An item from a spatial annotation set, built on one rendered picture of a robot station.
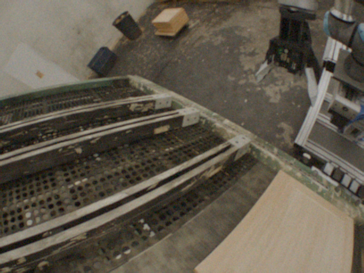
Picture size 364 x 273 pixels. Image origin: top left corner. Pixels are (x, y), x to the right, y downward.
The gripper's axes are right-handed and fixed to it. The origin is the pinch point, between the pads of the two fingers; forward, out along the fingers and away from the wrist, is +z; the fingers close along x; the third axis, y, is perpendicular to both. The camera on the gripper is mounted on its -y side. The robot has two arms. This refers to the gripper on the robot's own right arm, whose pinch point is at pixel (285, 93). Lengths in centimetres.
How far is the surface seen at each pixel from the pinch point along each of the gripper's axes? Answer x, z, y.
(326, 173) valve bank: 30, 47, -30
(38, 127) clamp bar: -68, 8, 57
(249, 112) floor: -53, 96, -100
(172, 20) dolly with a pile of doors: -238, 21, -167
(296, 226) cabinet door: 22.5, 32.3, 11.6
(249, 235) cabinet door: 10.6, 26.2, 24.6
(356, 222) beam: 52, 42, -11
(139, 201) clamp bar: -13.2, 14.0, 38.6
